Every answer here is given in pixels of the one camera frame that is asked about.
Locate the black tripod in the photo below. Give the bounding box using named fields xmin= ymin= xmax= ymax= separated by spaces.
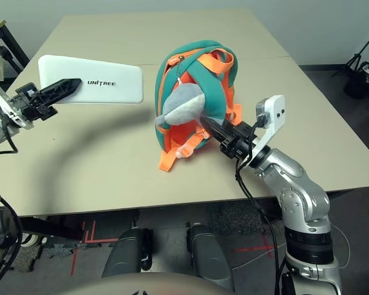
xmin=346 ymin=29 xmax=369 ymax=74

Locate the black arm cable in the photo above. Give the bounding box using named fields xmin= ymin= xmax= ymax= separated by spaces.
xmin=0 ymin=122 xmax=23 ymax=277
xmin=235 ymin=116 xmax=280 ymax=295

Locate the teal orange backpack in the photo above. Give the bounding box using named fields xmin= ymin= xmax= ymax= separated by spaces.
xmin=153 ymin=39 xmax=244 ymax=173

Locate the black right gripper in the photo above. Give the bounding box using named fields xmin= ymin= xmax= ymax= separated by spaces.
xmin=199 ymin=118 xmax=261 ymax=161

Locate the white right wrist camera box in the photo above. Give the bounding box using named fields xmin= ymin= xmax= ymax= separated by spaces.
xmin=242 ymin=94 xmax=287 ymax=168

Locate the white Unitree box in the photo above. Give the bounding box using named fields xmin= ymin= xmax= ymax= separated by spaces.
xmin=38 ymin=54 xmax=145 ymax=104

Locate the black framed side table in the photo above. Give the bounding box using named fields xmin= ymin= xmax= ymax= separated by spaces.
xmin=0 ymin=20 xmax=31 ymax=74

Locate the dark grey right robot leg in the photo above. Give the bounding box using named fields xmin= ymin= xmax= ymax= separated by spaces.
xmin=186 ymin=224 xmax=234 ymax=291

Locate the beige robot torso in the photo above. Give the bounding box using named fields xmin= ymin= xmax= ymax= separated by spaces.
xmin=89 ymin=272 xmax=231 ymax=295

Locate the black pole with clamp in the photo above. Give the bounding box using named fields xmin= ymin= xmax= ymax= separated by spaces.
xmin=0 ymin=29 xmax=12 ymax=61

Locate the white floor cable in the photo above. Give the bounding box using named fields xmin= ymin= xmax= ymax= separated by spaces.
xmin=233 ymin=224 xmax=352 ymax=270

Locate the dark grey left robot leg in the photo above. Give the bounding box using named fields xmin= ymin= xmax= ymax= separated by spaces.
xmin=103 ymin=227 xmax=154 ymax=277

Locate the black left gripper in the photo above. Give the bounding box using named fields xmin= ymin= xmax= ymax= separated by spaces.
xmin=14 ymin=77 xmax=83 ymax=123

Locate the dark grey robot leg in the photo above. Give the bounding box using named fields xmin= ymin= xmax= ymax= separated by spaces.
xmin=103 ymin=227 xmax=154 ymax=277
xmin=186 ymin=224 xmax=234 ymax=291

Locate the grey plush dolphin charm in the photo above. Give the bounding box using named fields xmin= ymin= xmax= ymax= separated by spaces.
xmin=154 ymin=82 xmax=206 ymax=128

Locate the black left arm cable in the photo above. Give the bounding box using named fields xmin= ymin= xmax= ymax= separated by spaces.
xmin=0 ymin=122 xmax=23 ymax=277

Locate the white black round caster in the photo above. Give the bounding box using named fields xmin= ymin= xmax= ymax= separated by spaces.
xmin=20 ymin=233 xmax=41 ymax=248

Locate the black bag with white items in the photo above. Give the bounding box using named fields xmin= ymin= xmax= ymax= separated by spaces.
xmin=344 ymin=61 xmax=369 ymax=99

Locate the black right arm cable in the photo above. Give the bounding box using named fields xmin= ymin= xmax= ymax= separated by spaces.
xmin=235 ymin=116 xmax=280 ymax=295

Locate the dark grey floor mat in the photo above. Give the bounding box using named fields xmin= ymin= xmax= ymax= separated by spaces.
xmin=208 ymin=201 xmax=285 ymax=237

